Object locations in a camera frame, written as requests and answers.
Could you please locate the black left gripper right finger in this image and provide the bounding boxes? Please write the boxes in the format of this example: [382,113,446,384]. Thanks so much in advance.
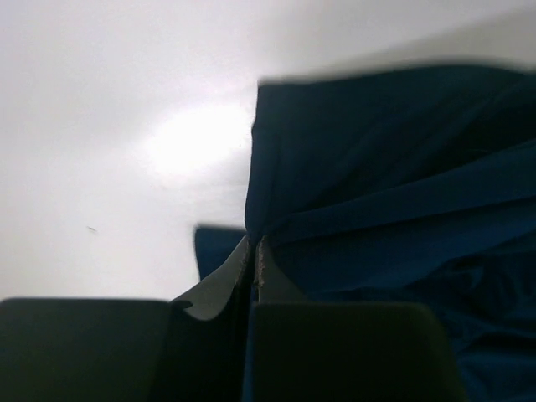
[250,239,465,401]

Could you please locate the navy blue shorts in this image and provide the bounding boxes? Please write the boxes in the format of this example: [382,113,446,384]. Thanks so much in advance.
[195,64,535,401]

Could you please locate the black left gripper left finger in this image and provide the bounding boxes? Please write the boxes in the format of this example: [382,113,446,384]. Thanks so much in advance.
[1,239,251,401]

